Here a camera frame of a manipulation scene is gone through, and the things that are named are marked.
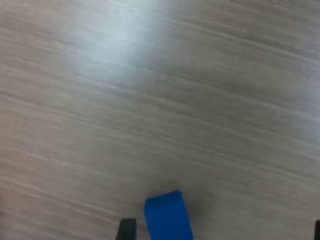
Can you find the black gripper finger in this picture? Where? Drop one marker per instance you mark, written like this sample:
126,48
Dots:
126,229
317,230

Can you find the blue cube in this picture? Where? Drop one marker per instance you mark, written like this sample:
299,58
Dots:
167,217

